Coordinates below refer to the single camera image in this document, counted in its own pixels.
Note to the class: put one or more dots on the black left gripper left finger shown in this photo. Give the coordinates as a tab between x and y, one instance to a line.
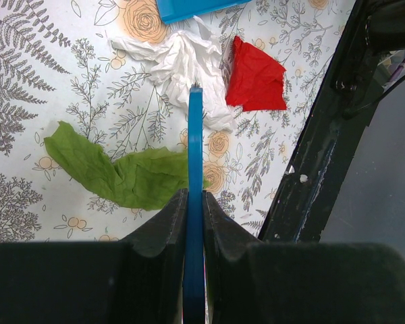
137	279

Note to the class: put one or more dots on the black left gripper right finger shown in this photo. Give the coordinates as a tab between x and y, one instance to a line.
250	281

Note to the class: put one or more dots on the blue hand brush black bristles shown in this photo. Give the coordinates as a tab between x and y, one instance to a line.
194	268

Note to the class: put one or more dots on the blue plastic dustpan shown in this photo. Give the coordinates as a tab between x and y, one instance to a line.
171	11

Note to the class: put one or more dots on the green paper scrap right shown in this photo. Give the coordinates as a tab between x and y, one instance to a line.
139	180

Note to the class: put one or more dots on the red paper scrap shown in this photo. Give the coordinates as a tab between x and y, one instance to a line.
257	80

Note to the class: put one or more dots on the white crumpled paper scrap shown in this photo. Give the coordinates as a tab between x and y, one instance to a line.
183	59

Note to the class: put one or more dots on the floral patterned table mat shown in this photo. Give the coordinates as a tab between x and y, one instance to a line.
57	64

